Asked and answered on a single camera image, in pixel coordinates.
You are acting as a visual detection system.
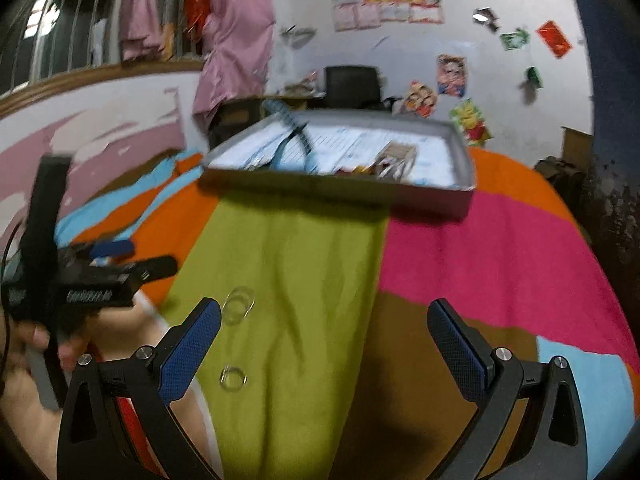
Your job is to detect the large silver hoop rings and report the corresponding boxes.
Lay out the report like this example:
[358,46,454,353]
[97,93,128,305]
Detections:
[220,285,257,328]

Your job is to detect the small thin wire rings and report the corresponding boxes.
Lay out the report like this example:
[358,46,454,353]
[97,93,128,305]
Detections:
[218,365,250,394]

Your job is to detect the beige hair claw clip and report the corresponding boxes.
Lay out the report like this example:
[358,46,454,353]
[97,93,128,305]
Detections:
[373,142,418,182]

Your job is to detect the brown hair tie yellow bead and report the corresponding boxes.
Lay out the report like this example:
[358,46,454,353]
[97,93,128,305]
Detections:
[336,165,375,177]

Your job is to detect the person's left hand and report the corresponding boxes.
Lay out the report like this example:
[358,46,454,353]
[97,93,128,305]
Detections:
[0,303,101,478]

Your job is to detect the wooden desk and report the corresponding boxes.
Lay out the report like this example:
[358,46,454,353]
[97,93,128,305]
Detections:
[207,94,326,150]

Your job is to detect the colourful patchwork bed sheet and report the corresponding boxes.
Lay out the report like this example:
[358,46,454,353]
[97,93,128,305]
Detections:
[55,149,639,479]

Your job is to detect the pink curtain left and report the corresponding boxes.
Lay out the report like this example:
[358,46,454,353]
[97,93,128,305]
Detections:
[119,0,164,62]

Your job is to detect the pink curtain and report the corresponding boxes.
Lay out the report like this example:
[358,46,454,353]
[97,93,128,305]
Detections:
[192,0,276,116]
[119,0,164,62]

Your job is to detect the window metal bars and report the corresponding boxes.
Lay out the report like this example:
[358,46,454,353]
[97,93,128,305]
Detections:
[1,0,206,96]

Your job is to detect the pink curtain right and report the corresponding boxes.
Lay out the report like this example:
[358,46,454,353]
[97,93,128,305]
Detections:
[192,0,276,116]

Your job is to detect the dark bag on floor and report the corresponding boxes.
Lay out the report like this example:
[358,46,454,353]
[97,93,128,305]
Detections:
[534,156,586,212]

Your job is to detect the black office chair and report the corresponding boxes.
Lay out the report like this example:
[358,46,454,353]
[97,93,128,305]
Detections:
[324,65,401,112]

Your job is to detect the grey shallow tray box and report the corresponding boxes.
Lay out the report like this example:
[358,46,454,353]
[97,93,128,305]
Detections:
[203,110,476,220]

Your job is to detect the cartoon family poster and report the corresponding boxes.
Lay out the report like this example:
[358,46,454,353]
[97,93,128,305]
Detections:
[400,80,438,118]

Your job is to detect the yellow bear poster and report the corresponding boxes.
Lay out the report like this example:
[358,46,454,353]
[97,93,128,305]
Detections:
[449,99,492,148]

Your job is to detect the anime character poster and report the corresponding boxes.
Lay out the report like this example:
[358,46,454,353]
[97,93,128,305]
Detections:
[436,54,466,99]

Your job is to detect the blue patterned hanging cloth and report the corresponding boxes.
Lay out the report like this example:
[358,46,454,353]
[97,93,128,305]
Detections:
[576,0,639,266]

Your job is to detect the wooden headboard rail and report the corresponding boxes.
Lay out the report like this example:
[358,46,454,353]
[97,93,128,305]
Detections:
[0,60,204,118]

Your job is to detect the metal wall shelf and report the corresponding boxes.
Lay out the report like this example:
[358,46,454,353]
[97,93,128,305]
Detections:
[280,25,318,50]

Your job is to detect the green wall hook item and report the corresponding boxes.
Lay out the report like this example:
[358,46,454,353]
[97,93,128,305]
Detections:
[525,66,544,89]

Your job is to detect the green photo on wall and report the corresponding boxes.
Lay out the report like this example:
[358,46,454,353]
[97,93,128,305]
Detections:
[499,27,530,51]

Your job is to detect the red paper on wall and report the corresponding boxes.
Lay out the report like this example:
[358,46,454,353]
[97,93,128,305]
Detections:
[536,20,573,58]

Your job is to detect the dark photos on wall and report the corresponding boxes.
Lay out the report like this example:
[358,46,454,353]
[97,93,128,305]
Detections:
[472,6,500,34]

